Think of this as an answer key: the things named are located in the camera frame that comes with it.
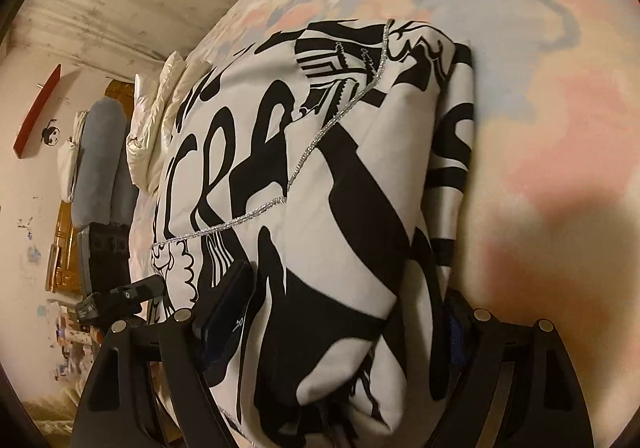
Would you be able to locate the black and white printed jacket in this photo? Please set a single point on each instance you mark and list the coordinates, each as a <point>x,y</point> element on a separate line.
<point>340,208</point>

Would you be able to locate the white folded cloth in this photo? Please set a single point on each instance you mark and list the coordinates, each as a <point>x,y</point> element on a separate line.
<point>70,158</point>

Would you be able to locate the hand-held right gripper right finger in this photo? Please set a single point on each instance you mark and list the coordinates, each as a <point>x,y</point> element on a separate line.
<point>457,338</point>

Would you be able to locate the doll face wall sticker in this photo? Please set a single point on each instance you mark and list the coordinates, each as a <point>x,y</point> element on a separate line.
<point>51,134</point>

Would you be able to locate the red wall shelf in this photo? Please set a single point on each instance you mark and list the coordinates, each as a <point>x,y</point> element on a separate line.
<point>37,113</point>

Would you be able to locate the blue-grey pillow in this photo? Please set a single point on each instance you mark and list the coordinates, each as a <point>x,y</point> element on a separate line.
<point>100,158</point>
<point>125,193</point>

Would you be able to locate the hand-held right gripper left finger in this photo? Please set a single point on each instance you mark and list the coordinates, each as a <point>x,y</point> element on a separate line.
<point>225,323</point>

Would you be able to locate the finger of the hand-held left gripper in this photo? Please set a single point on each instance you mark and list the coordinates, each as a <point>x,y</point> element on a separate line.
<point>137,293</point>

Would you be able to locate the pastel patterned bed blanket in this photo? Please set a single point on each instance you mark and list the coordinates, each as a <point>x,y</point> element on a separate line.
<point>525,78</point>

